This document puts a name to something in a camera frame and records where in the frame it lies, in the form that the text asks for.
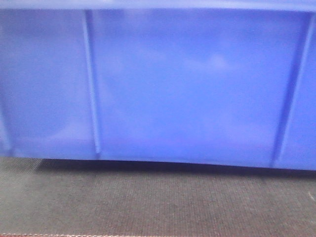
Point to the blue plastic bin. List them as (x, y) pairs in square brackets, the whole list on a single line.
[(226, 82)]

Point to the black conveyor belt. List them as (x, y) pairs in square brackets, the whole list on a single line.
[(43, 197)]

